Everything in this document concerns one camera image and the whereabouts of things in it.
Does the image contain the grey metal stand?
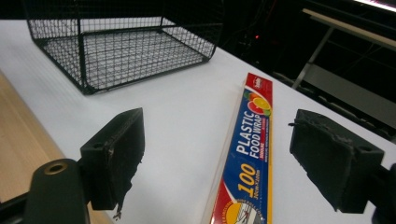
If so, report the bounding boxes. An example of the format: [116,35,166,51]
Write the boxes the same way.
[290,7,396,130]

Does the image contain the blue and red food wrap box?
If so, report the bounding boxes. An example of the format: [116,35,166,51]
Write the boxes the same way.
[201,72,274,224]

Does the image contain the black wire mesh basket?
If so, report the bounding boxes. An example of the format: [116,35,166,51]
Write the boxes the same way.
[21,0,226,96]

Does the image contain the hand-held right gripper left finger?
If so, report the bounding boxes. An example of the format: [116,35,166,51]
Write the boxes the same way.
[79,107,146,220]

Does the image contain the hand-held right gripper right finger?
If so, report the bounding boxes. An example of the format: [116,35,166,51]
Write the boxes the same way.
[288,108,386,215]

